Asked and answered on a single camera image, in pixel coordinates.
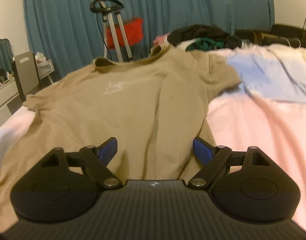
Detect tan t-shirt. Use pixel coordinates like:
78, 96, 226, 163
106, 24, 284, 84
0, 46, 240, 232

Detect pile of mixed clothes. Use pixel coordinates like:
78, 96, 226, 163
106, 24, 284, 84
150, 24, 242, 52

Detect white dressing desk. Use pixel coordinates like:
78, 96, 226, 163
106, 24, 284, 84
0, 59, 55, 127

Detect grey desk chair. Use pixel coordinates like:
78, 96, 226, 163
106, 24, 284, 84
12, 51, 40, 102

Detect pastel bed duvet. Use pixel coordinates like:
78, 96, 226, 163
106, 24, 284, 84
0, 42, 306, 233

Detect teal curtain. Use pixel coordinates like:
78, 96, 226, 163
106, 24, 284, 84
23, 0, 274, 79

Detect garment steamer stand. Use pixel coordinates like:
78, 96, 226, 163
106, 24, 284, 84
90, 0, 133, 62

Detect cardboard box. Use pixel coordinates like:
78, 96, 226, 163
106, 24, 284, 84
253, 30, 271, 46

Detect red cloth on stand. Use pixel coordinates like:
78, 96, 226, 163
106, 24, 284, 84
106, 17, 144, 49

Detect dark sofa armchair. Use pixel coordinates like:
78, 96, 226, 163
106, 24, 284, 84
235, 24, 306, 48

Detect wavy frame mirror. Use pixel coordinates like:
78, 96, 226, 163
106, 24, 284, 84
0, 38, 14, 72

